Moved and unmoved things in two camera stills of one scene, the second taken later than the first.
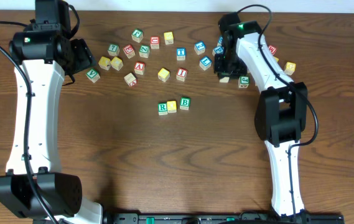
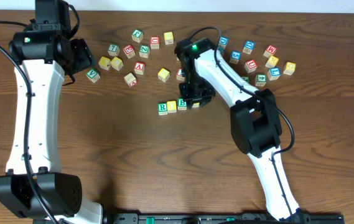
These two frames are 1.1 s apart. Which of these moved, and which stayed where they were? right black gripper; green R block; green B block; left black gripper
Moved: right black gripper
Stayed: green R block; left black gripper; green B block
